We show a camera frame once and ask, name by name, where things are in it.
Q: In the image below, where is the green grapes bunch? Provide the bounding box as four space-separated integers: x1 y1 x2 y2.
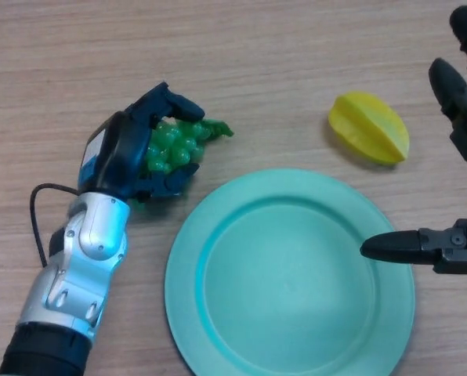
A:
129 117 235 208

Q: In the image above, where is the teal round plate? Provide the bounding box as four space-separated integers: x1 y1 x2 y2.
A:
164 168 416 376

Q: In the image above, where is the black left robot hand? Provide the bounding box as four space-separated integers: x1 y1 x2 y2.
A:
78 81 205 204

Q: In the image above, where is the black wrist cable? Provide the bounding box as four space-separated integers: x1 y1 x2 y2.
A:
29 183 79 269

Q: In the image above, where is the yellow starfruit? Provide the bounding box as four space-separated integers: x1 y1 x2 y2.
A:
328 91 410 165

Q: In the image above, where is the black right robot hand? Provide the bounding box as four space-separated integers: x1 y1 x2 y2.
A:
360 5 467 276

